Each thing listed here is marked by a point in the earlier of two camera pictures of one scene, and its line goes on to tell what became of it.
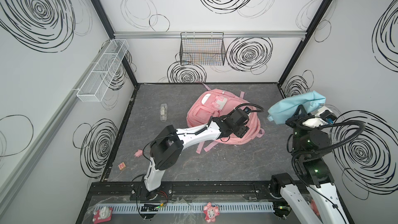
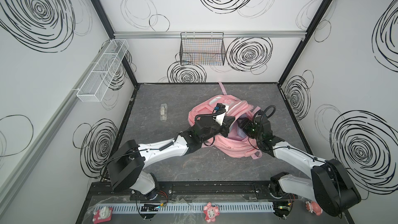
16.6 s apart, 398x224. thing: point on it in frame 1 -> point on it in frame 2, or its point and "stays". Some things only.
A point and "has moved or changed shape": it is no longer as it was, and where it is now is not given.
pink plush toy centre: x=210 y=212 stays
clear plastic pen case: x=163 y=110 stays
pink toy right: x=314 y=208 stays
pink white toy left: x=102 y=215 stays
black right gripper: x=298 y=117 -> x=245 y=125
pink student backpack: x=205 y=104 has moved or changed shape
